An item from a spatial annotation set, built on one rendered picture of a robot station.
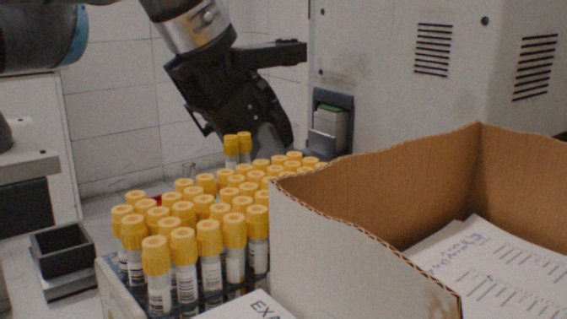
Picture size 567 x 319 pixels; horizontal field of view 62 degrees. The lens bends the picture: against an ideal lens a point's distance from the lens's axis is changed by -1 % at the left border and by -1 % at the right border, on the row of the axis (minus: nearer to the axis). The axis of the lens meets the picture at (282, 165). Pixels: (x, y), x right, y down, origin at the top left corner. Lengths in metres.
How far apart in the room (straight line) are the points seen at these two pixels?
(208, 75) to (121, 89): 2.35
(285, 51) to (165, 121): 2.45
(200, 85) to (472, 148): 0.29
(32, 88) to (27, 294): 1.66
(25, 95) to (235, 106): 1.64
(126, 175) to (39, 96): 1.03
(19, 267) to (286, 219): 0.33
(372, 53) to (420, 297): 0.43
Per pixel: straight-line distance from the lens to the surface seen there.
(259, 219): 0.33
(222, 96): 0.54
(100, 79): 2.83
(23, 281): 0.52
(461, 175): 0.46
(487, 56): 0.52
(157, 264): 0.30
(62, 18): 0.81
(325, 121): 0.66
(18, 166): 0.77
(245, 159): 0.52
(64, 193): 2.25
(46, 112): 2.14
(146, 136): 2.98
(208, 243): 0.31
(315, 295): 0.29
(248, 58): 0.55
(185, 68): 0.51
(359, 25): 0.62
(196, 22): 0.50
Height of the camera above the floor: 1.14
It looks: 20 degrees down
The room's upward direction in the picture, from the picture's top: straight up
